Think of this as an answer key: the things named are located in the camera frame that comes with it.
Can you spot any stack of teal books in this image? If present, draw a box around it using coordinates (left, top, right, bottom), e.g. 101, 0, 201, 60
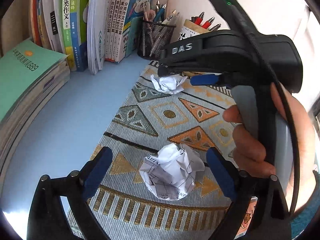
1, 39, 69, 167

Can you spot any printed paper ball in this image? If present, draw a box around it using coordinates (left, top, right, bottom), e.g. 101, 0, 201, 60
139, 143, 205, 200

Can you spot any tan cardboard pen cup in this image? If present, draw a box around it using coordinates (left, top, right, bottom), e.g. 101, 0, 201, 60
178, 19, 209, 41

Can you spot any person's right hand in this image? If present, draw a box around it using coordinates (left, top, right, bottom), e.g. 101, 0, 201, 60
222, 83, 317, 178

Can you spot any far crumpled white paper ball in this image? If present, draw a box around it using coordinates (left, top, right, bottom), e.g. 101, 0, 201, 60
150, 75, 187, 95

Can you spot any row of upright books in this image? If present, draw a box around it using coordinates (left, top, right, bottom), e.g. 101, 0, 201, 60
30, 0, 152, 75

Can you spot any patterned woven table mat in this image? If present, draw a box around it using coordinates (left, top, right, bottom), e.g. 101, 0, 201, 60
78, 62, 235, 239

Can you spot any black mesh pen holder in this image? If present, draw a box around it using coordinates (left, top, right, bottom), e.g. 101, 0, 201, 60
137, 20, 176, 60

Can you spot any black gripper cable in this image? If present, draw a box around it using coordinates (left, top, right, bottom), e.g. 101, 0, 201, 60
229, 4, 301, 215

